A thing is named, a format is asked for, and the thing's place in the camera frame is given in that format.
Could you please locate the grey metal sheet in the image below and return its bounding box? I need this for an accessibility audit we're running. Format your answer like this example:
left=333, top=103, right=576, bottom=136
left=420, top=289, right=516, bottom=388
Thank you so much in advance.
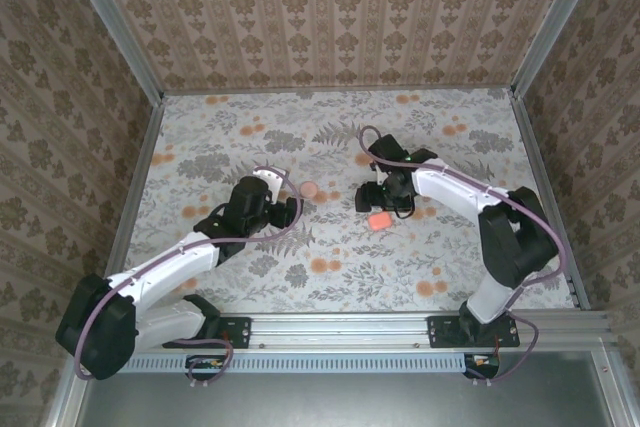
left=74, top=371, right=617, bottom=427

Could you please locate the pink oblong earbud charging case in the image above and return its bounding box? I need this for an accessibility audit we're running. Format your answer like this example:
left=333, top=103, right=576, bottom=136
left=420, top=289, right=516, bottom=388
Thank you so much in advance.
left=367, top=211, right=395, bottom=232

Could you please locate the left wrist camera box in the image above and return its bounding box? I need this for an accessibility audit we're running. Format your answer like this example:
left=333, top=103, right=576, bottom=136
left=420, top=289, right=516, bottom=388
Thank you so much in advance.
left=251, top=165, right=287, bottom=194

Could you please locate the aluminium table edge rail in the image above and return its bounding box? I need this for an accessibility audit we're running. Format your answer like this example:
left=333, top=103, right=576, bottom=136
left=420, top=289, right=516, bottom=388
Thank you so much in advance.
left=508, top=91, right=592, bottom=311
left=93, top=96, right=167, bottom=314

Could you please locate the grey slotted cable duct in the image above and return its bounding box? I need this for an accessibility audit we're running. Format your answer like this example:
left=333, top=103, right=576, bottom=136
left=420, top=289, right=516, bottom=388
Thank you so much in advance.
left=92, top=352, right=501, bottom=373

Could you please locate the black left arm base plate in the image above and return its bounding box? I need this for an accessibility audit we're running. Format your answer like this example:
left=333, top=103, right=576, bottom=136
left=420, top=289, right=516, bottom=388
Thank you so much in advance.
left=163, top=315, right=251, bottom=350

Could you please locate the aluminium frame post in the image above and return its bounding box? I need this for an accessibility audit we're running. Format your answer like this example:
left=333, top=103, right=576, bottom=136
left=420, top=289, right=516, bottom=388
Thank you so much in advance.
left=58, top=0, right=167, bottom=104
left=510, top=0, right=610, bottom=99

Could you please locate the aluminium mounting rail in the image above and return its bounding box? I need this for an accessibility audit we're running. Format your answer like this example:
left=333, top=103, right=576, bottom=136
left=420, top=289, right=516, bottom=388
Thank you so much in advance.
left=74, top=311, right=616, bottom=352

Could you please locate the black controller board with wires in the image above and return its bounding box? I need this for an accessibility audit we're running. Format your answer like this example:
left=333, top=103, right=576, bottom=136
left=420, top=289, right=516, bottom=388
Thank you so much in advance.
left=185, top=354, right=232, bottom=382
left=462, top=352, right=501, bottom=379

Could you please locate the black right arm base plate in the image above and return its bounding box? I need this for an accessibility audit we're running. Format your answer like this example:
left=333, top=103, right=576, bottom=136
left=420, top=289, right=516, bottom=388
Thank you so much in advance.
left=428, top=315, right=521, bottom=350

